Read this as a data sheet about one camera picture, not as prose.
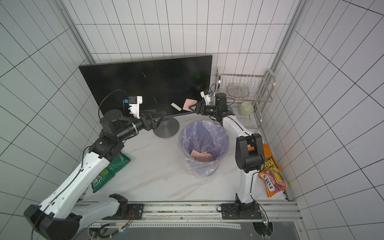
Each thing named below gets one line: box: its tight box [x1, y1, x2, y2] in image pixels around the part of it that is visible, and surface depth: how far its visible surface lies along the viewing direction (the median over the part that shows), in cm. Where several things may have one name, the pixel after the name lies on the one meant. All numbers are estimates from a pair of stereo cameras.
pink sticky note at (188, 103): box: [182, 98, 198, 112], surface depth 89 cm
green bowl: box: [238, 102, 254, 116], surface depth 108 cm
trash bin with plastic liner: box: [179, 120, 230, 178], surface depth 77 cm
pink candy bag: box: [258, 166, 291, 197], surface depth 81 cm
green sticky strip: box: [170, 102, 182, 112], surface depth 89 cm
